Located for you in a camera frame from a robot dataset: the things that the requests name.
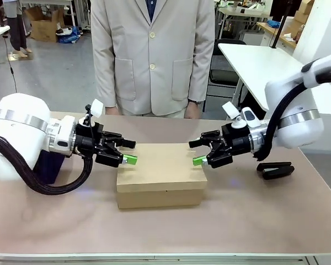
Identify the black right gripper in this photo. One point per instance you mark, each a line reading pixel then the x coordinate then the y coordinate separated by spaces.
pixel 235 140

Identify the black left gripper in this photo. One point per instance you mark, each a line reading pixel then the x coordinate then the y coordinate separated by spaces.
pixel 88 143

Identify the brown cardboard box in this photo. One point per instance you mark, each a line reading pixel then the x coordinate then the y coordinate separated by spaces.
pixel 160 176

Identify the person's left forearm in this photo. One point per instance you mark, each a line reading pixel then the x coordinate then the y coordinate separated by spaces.
pixel 202 74

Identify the person's right forearm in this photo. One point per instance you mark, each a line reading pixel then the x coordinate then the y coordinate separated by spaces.
pixel 104 74

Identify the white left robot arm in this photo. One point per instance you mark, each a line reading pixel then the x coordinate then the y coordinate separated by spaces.
pixel 19 132

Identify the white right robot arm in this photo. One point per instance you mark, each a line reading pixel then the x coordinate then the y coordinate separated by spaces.
pixel 295 129

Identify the blue item on workbench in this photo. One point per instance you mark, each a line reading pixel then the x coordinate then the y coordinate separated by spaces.
pixel 274 23

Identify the person's right hand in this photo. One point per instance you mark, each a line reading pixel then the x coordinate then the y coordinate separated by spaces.
pixel 111 110

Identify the person's left hand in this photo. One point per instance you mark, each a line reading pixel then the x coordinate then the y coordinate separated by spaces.
pixel 192 111

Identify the black wristwatch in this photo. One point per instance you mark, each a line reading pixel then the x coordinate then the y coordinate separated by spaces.
pixel 194 101

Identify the navy blue zipper pouch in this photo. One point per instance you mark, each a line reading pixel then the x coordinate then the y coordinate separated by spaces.
pixel 51 168

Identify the black stapler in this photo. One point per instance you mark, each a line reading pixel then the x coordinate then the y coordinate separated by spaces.
pixel 277 170

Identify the black office chair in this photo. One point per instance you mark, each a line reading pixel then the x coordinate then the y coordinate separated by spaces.
pixel 226 77

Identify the large white side table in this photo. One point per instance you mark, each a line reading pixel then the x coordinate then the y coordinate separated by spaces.
pixel 251 69

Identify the person in beige coat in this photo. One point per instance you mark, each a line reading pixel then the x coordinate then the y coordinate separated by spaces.
pixel 151 55

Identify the blue plastic bags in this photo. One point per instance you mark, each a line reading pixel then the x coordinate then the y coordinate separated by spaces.
pixel 70 36

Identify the wooden workbench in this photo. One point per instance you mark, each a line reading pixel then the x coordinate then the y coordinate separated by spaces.
pixel 278 34

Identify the open brown floor carton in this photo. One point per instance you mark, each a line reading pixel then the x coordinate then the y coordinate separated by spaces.
pixel 45 26

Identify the black tripod pole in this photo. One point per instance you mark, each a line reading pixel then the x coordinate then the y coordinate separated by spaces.
pixel 280 25

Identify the background standing person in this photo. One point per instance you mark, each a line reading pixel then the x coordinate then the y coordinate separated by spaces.
pixel 16 25

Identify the stacked brown cardboard boxes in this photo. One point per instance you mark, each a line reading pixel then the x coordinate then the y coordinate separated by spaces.
pixel 303 11

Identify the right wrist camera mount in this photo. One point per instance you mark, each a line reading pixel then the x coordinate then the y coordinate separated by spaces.
pixel 238 122

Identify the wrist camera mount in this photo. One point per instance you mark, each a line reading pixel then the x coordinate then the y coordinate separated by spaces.
pixel 87 120
pixel 238 122

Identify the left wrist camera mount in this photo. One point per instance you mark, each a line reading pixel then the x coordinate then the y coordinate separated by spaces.
pixel 87 120

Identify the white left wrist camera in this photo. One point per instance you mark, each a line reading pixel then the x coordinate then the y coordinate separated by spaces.
pixel 97 108

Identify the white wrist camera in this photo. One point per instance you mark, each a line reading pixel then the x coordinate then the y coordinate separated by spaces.
pixel 97 108
pixel 231 110

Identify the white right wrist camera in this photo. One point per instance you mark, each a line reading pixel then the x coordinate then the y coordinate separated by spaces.
pixel 231 110

